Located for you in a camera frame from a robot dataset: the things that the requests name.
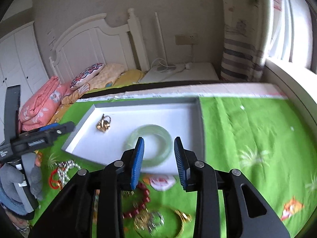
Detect white charger plug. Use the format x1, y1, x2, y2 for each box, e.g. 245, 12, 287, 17
185, 62, 193, 70

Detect dark red bead bracelet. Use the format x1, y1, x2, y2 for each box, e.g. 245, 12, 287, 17
122, 181, 151, 219

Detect left gloved hand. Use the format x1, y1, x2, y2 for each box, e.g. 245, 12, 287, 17
1, 152, 43, 220

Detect cream yellow pillow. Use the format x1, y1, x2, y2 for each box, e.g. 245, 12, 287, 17
61, 63, 125, 105

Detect silver pearl brooch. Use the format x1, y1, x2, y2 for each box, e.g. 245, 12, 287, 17
134, 209, 164, 235

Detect white bed headboard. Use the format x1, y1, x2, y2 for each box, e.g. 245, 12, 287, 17
49, 8, 150, 83

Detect red cord gold bead bracelet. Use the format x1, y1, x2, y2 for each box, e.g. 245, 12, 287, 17
48, 169, 62, 191

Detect white wardrobe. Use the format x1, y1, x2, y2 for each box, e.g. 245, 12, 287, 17
0, 22, 49, 141

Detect yellow bed sheet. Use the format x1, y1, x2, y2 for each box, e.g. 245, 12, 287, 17
48, 69, 145, 124

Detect gold bangle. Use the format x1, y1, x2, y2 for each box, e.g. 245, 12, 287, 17
134, 207, 192, 237

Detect pale green jade bangle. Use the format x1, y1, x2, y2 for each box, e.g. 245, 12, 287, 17
124, 124, 172, 168

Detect patterned small pillow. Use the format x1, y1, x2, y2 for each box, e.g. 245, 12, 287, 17
69, 63, 105, 91

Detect gold double ring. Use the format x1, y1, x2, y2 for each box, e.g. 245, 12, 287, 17
96, 114, 112, 133

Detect white nightstand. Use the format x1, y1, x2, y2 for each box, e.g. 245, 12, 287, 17
139, 62, 219, 83

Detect white stick desk lamp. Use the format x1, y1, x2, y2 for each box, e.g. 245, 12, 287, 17
150, 12, 176, 72

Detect white pearl necklace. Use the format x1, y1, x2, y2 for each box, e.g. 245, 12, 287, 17
54, 159, 82, 188

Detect grey white jewelry tray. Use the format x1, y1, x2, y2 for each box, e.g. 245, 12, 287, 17
62, 97, 205, 175

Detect pink folded quilt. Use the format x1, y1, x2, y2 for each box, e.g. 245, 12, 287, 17
18, 76, 68, 132

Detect striped printed curtain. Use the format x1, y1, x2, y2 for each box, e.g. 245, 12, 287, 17
220, 0, 293, 82

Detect wall socket plate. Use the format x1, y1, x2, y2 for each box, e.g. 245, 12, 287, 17
175, 34, 199, 45

